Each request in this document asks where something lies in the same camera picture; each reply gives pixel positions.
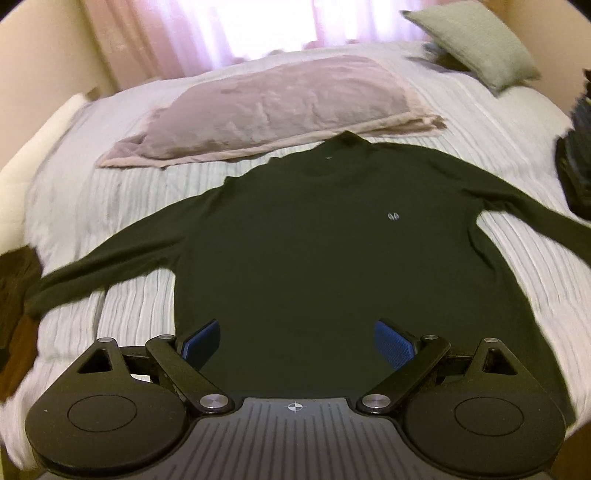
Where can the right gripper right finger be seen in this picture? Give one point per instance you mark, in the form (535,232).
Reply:
(413,359)

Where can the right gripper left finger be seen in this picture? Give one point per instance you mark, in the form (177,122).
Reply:
(180,362)

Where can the black long-sleeve sweater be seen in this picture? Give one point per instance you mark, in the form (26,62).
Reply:
(300,257)

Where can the stack of dark folded clothes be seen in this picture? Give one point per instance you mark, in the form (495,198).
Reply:
(573,155)

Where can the brown garment at bed edge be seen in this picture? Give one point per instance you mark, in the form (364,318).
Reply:
(20,269)

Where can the white striped bedspread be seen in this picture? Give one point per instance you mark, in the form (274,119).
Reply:
(73,206)

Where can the mauve folded blanket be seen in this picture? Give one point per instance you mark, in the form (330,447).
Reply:
(288,105)

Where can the pink sheer curtain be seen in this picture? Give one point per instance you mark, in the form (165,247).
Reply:
(146,40)

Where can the green textured pillow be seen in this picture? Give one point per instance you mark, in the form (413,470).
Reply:
(477,38)

